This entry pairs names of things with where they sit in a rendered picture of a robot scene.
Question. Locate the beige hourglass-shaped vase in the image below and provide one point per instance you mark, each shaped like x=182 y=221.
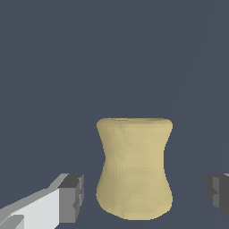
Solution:
x=134 y=170

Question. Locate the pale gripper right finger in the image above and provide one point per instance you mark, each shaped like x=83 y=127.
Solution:
x=219 y=190

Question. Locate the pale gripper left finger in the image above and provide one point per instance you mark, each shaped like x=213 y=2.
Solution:
x=44 y=204

